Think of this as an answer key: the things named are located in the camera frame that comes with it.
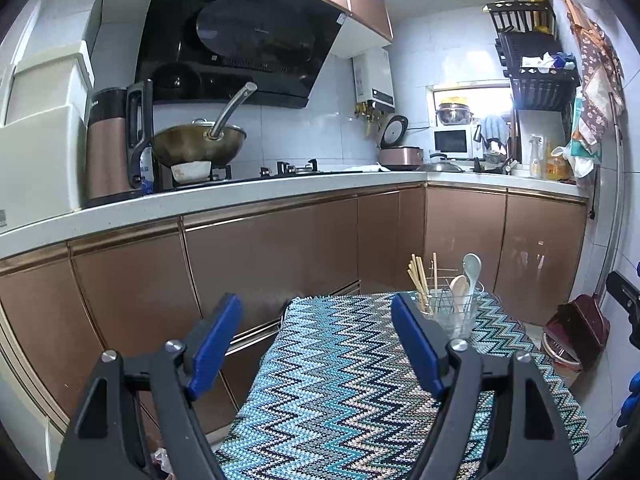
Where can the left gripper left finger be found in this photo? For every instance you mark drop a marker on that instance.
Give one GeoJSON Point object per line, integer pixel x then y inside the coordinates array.
{"type": "Point", "coordinates": [106, 437]}

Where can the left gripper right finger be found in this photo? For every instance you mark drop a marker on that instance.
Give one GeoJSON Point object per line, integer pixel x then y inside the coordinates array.
{"type": "Point", "coordinates": [526, 436]}

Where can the white ceramic spoon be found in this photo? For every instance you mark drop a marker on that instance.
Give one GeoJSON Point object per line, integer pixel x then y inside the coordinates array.
{"type": "Point", "coordinates": [467, 289]}

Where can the light blue ceramic spoon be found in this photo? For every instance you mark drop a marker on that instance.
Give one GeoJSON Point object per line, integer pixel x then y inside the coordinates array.
{"type": "Point", "coordinates": [472, 266]}

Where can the bamboo chopstick three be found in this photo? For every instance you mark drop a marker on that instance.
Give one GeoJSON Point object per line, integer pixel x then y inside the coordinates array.
{"type": "Point", "coordinates": [418, 264]}

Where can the bamboo chopstick four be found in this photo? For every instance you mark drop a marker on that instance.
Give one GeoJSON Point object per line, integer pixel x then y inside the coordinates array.
{"type": "Point", "coordinates": [435, 274]}

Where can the bamboo chopstick one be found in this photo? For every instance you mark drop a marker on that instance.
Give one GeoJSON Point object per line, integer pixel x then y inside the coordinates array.
{"type": "Point", "coordinates": [422, 293]}

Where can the bamboo chopstick two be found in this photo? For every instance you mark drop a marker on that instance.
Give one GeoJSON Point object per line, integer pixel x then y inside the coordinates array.
{"type": "Point", "coordinates": [418, 277]}

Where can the red dustpan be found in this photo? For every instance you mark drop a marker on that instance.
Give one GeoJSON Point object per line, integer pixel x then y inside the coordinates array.
{"type": "Point", "coordinates": [581, 329]}

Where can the zigzag knitted table cloth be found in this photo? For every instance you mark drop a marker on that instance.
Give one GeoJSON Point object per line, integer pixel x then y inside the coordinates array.
{"type": "Point", "coordinates": [335, 397]}

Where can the hanging patterned apron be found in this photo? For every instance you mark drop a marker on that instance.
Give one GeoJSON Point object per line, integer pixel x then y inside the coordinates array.
{"type": "Point", "coordinates": [602, 79]}

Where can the white microwave oven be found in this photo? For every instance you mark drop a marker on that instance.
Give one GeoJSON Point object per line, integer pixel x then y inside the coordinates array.
{"type": "Point", "coordinates": [457, 142]}

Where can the glass pot lid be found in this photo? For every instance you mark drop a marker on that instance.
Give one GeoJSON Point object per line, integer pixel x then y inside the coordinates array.
{"type": "Point", "coordinates": [439, 163]}

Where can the steel pot on microwave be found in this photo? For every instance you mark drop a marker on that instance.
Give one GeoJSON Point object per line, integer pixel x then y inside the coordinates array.
{"type": "Point", "coordinates": [454, 114]}

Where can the white small bowl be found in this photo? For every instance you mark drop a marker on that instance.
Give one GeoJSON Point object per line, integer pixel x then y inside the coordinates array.
{"type": "Point", "coordinates": [191, 172]}

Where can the blue label bottle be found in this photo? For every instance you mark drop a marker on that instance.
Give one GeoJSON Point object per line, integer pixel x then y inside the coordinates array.
{"type": "Point", "coordinates": [146, 171]}

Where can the rice cooker open lid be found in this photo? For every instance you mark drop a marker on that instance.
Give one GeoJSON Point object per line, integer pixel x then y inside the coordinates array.
{"type": "Point", "coordinates": [394, 155]}

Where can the gas stove top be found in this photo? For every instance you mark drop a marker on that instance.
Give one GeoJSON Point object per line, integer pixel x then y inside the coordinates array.
{"type": "Point", "coordinates": [283, 170]}

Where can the copper electric kettle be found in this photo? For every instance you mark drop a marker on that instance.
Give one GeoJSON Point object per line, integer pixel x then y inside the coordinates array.
{"type": "Point", "coordinates": [120, 128]}

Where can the white water heater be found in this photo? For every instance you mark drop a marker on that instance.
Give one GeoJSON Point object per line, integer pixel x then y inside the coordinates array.
{"type": "Point", "coordinates": [373, 80]}

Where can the white refrigerator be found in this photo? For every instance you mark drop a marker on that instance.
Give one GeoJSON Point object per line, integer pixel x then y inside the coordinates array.
{"type": "Point", "coordinates": [46, 81]}

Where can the black range hood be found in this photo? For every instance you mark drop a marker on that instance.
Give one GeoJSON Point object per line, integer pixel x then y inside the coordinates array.
{"type": "Point", "coordinates": [205, 50]}

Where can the clear wire utensil holder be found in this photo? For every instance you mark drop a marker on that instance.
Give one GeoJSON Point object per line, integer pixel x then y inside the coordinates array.
{"type": "Point", "coordinates": [455, 314]}

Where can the black wall rack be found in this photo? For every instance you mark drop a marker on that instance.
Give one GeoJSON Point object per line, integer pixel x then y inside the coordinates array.
{"type": "Point", "coordinates": [542, 74]}

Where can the metal wok with handle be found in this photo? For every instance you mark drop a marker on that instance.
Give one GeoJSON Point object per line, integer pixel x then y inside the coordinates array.
{"type": "Point", "coordinates": [217, 142]}

